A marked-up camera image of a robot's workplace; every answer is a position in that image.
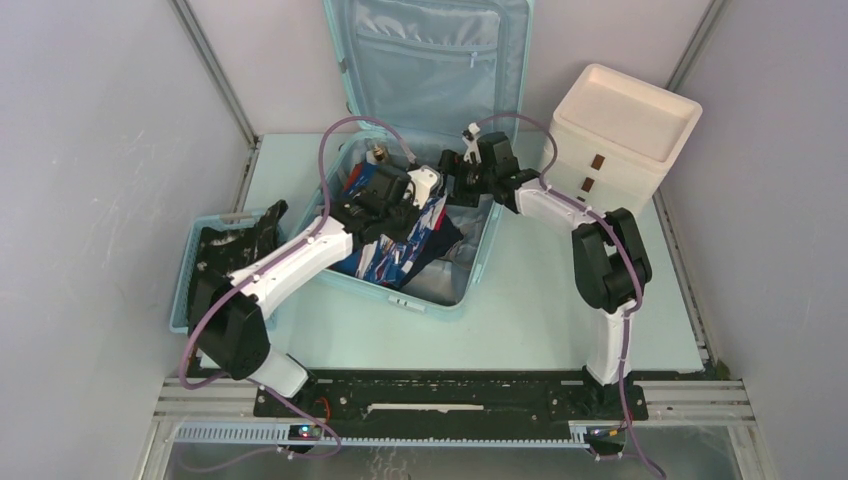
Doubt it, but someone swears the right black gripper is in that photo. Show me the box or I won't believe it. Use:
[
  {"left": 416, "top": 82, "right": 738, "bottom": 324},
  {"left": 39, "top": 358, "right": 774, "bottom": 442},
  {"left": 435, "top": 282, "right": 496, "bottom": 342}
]
[{"left": 418, "top": 150, "right": 495, "bottom": 209}]

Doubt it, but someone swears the blue white red garment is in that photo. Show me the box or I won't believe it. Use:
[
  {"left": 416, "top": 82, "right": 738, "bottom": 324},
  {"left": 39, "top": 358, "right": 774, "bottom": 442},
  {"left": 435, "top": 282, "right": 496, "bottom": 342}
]
[{"left": 330, "top": 161, "right": 446, "bottom": 288}]

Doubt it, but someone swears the light blue ribbed suitcase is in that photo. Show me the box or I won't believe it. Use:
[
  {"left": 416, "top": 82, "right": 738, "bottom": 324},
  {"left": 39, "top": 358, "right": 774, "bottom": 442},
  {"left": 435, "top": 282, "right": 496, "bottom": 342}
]
[{"left": 319, "top": 1, "right": 533, "bottom": 320}]

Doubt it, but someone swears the black white patterned garment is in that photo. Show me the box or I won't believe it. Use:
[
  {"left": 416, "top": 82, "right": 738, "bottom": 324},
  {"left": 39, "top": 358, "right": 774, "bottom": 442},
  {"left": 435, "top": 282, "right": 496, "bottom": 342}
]
[{"left": 186, "top": 199, "right": 290, "bottom": 326}]

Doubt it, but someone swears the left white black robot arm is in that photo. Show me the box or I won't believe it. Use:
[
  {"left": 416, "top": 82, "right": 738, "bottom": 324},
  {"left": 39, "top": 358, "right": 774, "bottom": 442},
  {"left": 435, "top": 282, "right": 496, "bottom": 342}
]
[{"left": 188, "top": 166, "right": 441, "bottom": 417}]

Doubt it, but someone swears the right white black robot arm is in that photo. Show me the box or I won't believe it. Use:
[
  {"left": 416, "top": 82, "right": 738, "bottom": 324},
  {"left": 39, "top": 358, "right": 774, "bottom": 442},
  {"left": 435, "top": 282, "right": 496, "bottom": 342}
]
[{"left": 438, "top": 130, "right": 653, "bottom": 418}]

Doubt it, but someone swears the dark navy garment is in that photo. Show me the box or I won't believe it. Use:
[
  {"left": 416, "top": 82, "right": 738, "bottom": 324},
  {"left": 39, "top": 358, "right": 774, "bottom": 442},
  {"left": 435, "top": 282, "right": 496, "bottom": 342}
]
[{"left": 400, "top": 214, "right": 464, "bottom": 287}]

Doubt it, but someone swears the cream plastic drawer cabinet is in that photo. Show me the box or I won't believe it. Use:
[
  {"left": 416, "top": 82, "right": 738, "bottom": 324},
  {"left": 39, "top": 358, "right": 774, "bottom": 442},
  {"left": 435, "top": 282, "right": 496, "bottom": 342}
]
[{"left": 543, "top": 64, "right": 703, "bottom": 215}]

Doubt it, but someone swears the blue perforated plastic basket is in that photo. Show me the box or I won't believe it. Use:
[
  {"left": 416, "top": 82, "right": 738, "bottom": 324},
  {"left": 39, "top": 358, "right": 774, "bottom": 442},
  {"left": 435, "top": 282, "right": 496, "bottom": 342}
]
[{"left": 169, "top": 210, "right": 286, "bottom": 336}]

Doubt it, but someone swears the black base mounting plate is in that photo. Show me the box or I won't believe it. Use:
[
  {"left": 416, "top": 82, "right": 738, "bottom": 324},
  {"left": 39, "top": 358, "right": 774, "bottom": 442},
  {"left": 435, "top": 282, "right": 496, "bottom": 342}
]
[{"left": 292, "top": 369, "right": 649, "bottom": 441}]

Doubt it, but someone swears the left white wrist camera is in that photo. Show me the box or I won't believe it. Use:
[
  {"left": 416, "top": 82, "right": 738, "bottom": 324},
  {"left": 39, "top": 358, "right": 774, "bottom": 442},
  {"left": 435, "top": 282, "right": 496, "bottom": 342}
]
[{"left": 404, "top": 166, "right": 442, "bottom": 209}]

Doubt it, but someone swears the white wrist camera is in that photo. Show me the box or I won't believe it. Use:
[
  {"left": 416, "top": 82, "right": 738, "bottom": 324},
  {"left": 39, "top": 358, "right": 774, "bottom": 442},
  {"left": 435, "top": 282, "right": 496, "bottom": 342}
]
[
  {"left": 462, "top": 122, "right": 481, "bottom": 165},
  {"left": 404, "top": 166, "right": 442, "bottom": 209}
]

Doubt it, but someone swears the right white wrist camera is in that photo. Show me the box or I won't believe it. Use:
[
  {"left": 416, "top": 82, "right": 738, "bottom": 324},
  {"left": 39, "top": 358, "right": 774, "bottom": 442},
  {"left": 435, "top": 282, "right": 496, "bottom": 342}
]
[{"left": 462, "top": 122, "right": 481, "bottom": 165}]

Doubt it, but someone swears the aluminium frame rail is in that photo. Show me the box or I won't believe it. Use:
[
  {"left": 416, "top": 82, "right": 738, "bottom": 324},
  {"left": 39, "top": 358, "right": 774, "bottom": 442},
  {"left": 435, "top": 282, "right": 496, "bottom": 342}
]
[{"left": 136, "top": 369, "right": 776, "bottom": 479}]

